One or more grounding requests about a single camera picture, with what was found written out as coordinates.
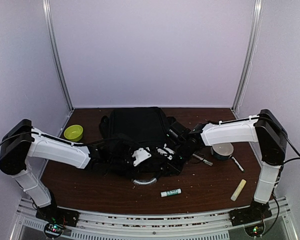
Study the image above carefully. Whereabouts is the black student backpack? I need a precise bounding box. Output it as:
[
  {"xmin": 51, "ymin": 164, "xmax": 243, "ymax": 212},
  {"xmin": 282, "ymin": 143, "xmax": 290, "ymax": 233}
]
[{"xmin": 99, "ymin": 107, "xmax": 178, "ymax": 186}]

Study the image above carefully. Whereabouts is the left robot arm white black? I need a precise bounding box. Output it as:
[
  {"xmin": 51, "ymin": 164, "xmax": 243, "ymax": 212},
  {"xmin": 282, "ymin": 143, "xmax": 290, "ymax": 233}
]
[{"xmin": 0, "ymin": 119, "xmax": 152, "ymax": 222}]

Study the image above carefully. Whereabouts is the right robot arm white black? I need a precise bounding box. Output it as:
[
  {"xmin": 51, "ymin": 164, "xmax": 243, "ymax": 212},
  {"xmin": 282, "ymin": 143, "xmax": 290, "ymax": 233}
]
[{"xmin": 167, "ymin": 109, "xmax": 292, "ymax": 221}]

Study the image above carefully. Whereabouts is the green capped white marker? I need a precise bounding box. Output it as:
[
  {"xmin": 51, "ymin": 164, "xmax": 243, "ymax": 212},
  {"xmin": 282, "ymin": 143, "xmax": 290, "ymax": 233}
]
[{"xmin": 192, "ymin": 154, "xmax": 213, "ymax": 166}]

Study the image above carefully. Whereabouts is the white blue ceramic bowl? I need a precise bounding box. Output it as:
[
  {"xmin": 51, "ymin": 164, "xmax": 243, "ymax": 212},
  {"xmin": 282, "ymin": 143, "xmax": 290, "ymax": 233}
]
[{"xmin": 210, "ymin": 143, "xmax": 234, "ymax": 161}]

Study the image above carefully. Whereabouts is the white green glue stick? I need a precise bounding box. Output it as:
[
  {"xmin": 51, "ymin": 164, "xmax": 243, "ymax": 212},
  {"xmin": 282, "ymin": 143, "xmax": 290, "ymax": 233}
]
[{"xmin": 160, "ymin": 188, "xmax": 182, "ymax": 198}]

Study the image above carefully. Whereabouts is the lime green bowl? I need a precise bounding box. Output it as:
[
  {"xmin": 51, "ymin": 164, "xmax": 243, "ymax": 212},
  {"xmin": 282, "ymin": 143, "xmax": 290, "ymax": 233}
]
[{"xmin": 63, "ymin": 124, "xmax": 84, "ymax": 142}]

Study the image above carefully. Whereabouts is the blue capped white marker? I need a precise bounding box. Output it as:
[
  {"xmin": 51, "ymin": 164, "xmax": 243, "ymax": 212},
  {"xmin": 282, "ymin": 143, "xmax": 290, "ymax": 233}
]
[{"xmin": 231, "ymin": 156, "xmax": 245, "ymax": 173}]

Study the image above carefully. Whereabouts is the pale yellow highlighter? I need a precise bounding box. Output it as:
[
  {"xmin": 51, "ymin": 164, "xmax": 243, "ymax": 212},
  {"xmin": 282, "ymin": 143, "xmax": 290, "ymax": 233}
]
[{"xmin": 230, "ymin": 179, "xmax": 247, "ymax": 202}]

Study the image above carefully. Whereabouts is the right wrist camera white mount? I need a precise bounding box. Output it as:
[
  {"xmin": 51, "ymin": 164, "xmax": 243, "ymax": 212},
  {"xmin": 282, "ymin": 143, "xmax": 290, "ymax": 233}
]
[{"xmin": 156, "ymin": 144, "xmax": 175, "ymax": 161}]

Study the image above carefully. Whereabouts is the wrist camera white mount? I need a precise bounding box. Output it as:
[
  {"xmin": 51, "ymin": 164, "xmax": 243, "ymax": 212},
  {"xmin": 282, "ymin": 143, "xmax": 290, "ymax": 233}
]
[
  {"xmin": 156, "ymin": 144, "xmax": 175, "ymax": 161},
  {"xmin": 132, "ymin": 147, "xmax": 152, "ymax": 167}
]

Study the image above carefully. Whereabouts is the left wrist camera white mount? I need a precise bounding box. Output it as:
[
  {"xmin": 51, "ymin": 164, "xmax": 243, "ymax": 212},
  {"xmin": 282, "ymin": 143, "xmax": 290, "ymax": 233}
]
[{"xmin": 132, "ymin": 147, "xmax": 152, "ymax": 167}]

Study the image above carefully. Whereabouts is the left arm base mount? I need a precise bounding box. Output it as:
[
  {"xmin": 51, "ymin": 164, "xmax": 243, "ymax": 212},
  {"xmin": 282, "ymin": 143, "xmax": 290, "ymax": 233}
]
[{"xmin": 35, "ymin": 207, "xmax": 80, "ymax": 227}]

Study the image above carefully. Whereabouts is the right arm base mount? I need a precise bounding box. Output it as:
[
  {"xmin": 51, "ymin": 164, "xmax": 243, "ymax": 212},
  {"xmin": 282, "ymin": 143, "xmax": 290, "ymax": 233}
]
[{"xmin": 229, "ymin": 206, "xmax": 273, "ymax": 227}]

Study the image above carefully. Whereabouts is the right aluminium frame post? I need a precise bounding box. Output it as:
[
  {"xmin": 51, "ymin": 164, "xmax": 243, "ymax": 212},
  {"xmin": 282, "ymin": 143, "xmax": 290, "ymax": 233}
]
[{"xmin": 231, "ymin": 0, "xmax": 264, "ymax": 115}]

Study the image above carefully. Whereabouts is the aluminium frame post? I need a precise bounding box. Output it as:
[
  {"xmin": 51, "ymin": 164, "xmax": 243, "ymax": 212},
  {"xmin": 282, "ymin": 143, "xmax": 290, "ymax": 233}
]
[
  {"xmin": 42, "ymin": 0, "xmax": 74, "ymax": 112},
  {"xmin": 231, "ymin": 0, "xmax": 264, "ymax": 115}
]

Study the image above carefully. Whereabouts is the left aluminium frame post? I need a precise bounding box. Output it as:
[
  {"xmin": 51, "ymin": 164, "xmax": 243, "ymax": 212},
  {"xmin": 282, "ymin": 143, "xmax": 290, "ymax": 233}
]
[{"xmin": 42, "ymin": 0, "xmax": 74, "ymax": 112}]

